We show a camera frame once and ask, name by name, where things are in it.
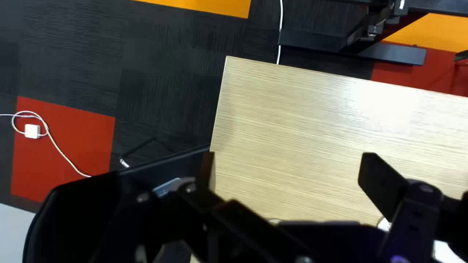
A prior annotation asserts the white hanging cable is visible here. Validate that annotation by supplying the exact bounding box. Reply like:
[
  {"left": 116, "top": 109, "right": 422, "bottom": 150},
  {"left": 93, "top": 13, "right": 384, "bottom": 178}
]
[{"left": 275, "top": 0, "right": 286, "bottom": 65}]

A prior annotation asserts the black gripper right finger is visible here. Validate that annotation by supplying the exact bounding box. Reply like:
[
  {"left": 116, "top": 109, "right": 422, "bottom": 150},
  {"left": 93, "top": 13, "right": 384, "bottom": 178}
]
[{"left": 357, "top": 151, "right": 468, "bottom": 263}]

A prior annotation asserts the black furniture base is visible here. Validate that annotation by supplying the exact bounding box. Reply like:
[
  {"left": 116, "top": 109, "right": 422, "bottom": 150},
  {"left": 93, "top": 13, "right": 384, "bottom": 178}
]
[{"left": 278, "top": 0, "right": 468, "bottom": 67}]

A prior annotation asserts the black metal table frame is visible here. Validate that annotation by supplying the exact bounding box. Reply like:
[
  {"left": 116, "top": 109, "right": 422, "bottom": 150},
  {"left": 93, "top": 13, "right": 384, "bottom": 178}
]
[{"left": 116, "top": 143, "right": 215, "bottom": 175}]

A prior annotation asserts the white power adapter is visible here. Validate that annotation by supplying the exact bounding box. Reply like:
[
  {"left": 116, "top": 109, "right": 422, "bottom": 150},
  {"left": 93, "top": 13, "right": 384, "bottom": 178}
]
[{"left": 24, "top": 122, "right": 41, "bottom": 140}]

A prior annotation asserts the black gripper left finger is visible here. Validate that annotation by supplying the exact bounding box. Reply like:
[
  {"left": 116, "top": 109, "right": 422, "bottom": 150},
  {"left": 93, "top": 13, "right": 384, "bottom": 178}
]
[{"left": 24, "top": 150, "right": 313, "bottom": 263}]

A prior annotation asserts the white adapter cable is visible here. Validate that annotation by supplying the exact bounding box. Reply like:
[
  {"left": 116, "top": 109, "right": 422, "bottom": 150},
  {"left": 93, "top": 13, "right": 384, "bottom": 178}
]
[{"left": 0, "top": 109, "right": 94, "bottom": 179}]

